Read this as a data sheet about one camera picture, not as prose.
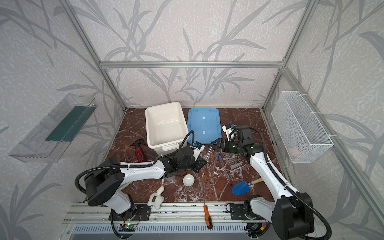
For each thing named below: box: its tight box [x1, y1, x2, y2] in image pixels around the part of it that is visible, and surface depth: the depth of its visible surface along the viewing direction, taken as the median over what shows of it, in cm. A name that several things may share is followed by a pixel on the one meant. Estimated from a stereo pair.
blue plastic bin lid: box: [187, 108, 222, 145], surface depth 114 cm
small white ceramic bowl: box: [182, 174, 195, 187], surface depth 84 cm
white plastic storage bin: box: [145, 102, 189, 156], surface depth 102 cm
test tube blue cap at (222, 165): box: [217, 154, 227, 178], surface depth 92 cm
